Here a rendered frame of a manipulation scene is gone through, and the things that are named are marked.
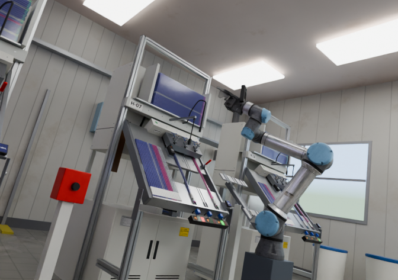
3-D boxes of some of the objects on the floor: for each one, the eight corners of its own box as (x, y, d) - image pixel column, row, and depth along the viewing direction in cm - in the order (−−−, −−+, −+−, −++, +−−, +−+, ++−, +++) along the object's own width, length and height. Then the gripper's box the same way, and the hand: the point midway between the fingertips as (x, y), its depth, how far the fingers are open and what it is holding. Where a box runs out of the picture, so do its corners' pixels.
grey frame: (212, 326, 198) (256, 66, 245) (106, 343, 148) (186, 12, 195) (162, 296, 238) (208, 78, 285) (65, 301, 188) (140, 35, 235)
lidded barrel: (351, 295, 412) (353, 251, 426) (334, 295, 384) (337, 249, 398) (319, 284, 448) (323, 244, 462) (301, 283, 419) (305, 241, 433)
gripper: (236, 106, 166) (208, 93, 177) (245, 121, 183) (220, 109, 193) (244, 93, 167) (217, 81, 178) (252, 109, 184) (227, 97, 194)
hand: (220, 92), depth 186 cm, fingers open, 14 cm apart
